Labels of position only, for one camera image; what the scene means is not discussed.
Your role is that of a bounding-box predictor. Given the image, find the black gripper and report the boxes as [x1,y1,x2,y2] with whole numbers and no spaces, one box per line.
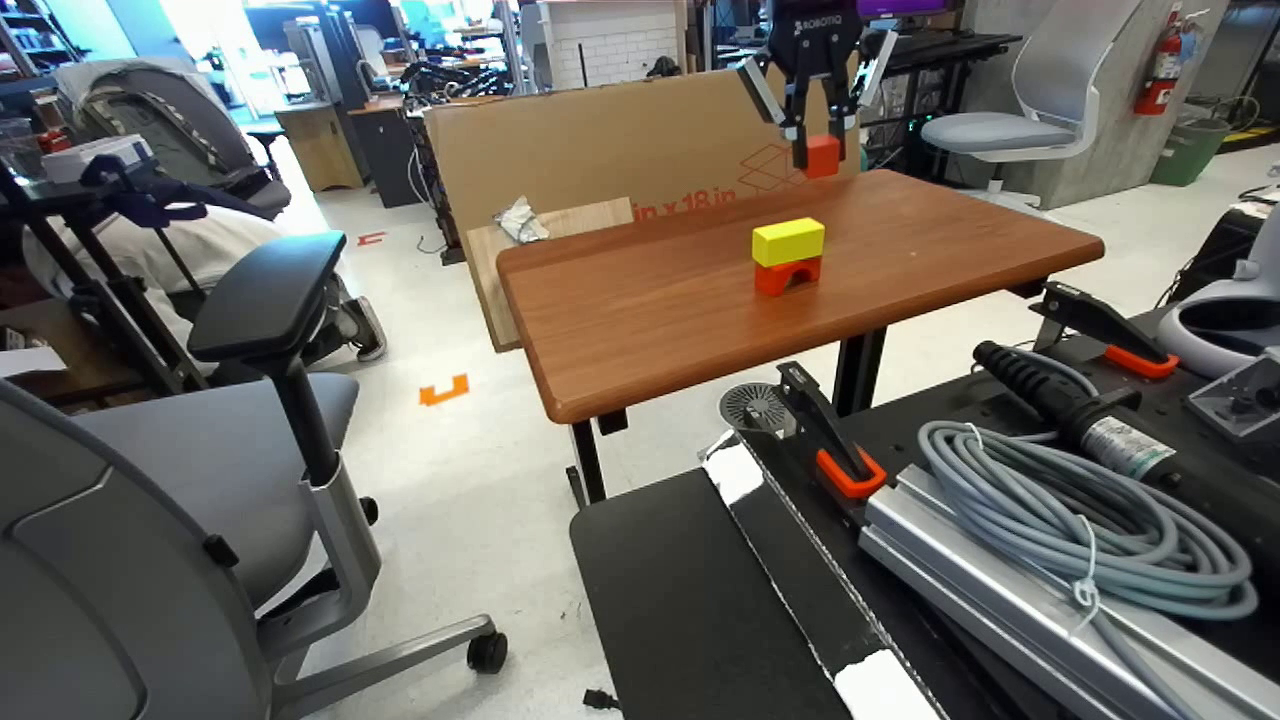
[770,0,860,175]

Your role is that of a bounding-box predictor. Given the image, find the orange cube block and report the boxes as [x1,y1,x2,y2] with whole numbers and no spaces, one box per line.
[802,133,850,182]

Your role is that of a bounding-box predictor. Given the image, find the yellow rectangular block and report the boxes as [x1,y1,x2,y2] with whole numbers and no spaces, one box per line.
[749,212,828,267]

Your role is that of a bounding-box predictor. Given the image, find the orange arch block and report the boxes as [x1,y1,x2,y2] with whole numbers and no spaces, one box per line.
[751,254,825,301]

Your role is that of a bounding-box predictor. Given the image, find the large flat cardboard box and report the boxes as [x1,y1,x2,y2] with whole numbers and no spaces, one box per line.
[422,70,865,273]

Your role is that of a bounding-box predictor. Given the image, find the white office chair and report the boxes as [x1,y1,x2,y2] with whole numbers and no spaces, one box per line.
[918,0,1154,210]

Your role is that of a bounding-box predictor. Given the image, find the small cardboard box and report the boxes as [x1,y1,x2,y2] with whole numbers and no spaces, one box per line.
[465,192,640,357]

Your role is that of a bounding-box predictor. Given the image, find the crumpled white paper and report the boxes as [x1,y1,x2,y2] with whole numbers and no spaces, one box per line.
[492,195,551,250]

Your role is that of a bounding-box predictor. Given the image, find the red fire extinguisher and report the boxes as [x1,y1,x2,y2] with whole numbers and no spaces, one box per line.
[1132,5,1197,122]

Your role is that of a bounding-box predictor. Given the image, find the green bin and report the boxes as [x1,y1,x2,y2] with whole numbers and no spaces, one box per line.
[1154,118,1234,187]

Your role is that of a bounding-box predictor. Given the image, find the white round machine housing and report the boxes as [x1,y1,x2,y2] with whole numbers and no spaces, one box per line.
[1154,195,1280,385]

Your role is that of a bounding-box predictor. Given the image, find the aluminium extrusion bar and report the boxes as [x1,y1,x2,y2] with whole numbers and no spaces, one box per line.
[857,464,1280,720]

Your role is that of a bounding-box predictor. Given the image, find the black robot platform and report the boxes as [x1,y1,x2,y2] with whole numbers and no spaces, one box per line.
[569,357,1280,720]

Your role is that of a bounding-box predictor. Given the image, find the small grey box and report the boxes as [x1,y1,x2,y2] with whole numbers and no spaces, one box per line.
[1183,354,1280,443]

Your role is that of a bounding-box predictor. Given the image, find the orange handled bar clamp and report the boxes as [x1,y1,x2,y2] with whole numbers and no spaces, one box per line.
[1034,280,1183,390]
[716,357,892,510]

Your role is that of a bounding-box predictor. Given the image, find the black ribbed handle tool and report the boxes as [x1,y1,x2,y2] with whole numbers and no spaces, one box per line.
[973,337,1183,488]

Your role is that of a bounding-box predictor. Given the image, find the orange bracket piece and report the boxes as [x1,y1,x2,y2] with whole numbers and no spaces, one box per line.
[416,371,478,410]

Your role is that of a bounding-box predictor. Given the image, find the coiled grey cable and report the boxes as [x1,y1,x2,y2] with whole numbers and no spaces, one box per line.
[918,415,1263,632]

